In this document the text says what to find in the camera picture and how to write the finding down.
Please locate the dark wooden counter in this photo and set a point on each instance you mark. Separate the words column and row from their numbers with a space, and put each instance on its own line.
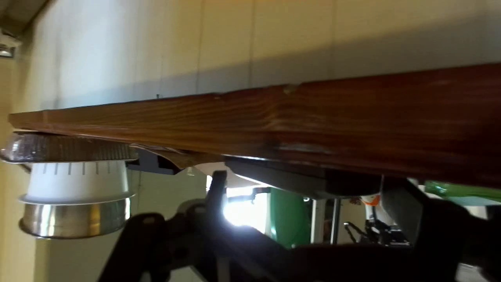
column 314, row 126

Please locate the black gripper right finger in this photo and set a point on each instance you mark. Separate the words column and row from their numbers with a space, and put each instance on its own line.
column 412, row 214

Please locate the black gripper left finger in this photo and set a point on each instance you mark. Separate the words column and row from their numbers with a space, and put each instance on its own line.
column 218, row 192

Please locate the white ribbed bowl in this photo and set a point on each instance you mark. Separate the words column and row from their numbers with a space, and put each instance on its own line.
column 79, row 181

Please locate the black remote control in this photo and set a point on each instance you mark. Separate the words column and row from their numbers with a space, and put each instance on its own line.
column 292, row 178

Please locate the stainless steel pot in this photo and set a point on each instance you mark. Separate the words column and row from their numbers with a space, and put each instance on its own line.
column 72, row 220

